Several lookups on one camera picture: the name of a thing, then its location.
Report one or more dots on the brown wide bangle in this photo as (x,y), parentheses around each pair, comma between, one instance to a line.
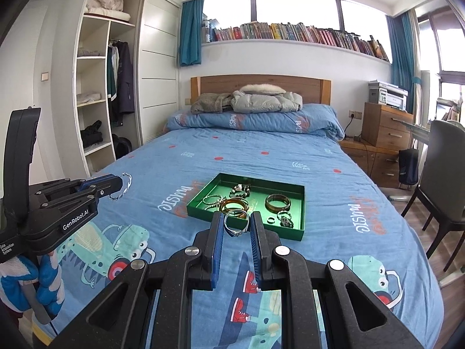
(278,209)

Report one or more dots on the wooden headboard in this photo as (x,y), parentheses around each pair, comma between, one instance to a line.
(218,83)

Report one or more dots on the grey dark-legged chair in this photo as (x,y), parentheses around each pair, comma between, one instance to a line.
(443,167)

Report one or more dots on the green metal tray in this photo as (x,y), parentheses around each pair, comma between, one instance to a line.
(287,191)

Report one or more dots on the black folded clothes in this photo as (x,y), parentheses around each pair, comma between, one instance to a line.
(90,136)

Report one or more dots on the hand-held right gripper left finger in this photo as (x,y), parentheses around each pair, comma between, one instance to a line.
(218,247)

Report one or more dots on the amber resin bangle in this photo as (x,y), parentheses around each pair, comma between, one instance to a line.
(232,201)

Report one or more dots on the folded blue printed duvet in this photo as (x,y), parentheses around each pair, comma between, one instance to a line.
(254,121)

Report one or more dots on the low wooden nightstand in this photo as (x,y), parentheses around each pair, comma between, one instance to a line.
(370,160)

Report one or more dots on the silver cuff bangle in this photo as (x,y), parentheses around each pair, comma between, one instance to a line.
(128,181)

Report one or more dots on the wall socket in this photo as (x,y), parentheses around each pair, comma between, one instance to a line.
(355,114)

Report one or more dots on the black waste bin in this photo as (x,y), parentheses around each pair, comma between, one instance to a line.
(408,167)

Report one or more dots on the olive fleece jacket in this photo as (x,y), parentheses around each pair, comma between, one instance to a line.
(210,103)

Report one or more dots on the black backpack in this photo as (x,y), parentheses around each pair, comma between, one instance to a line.
(122,147)

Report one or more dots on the long teal curtain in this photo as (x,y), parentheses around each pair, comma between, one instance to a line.
(401,61)

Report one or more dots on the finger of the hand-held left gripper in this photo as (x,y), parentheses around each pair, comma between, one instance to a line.
(83,196)
(58,187)

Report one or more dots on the wooden drawer chest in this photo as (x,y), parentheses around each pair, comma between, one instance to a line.
(385,127)

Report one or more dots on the grey down jacket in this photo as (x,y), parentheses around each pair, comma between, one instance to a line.
(265,101)

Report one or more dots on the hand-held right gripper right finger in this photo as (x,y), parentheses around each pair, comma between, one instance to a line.
(257,251)

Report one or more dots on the folded light clothes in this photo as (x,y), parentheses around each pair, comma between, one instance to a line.
(89,98)

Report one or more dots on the silver twisted bangle in tray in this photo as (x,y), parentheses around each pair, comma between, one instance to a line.
(278,214)

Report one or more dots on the hanging dark clothes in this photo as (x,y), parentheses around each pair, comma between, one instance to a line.
(121,80)

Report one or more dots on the blue printed bedsheet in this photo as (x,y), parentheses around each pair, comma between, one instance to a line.
(327,196)

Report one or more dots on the silver bangle with charm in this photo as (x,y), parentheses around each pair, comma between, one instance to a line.
(236,233)

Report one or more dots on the white wardrobe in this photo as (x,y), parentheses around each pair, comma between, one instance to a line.
(160,80)

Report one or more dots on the white printer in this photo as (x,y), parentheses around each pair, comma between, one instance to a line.
(387,96)

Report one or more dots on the row of books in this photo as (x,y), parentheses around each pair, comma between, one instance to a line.
(290,32)

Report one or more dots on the person's left hand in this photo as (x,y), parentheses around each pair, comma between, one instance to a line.
(47,276)

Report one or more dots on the short teal curtain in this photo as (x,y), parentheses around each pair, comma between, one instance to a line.
(190,32)

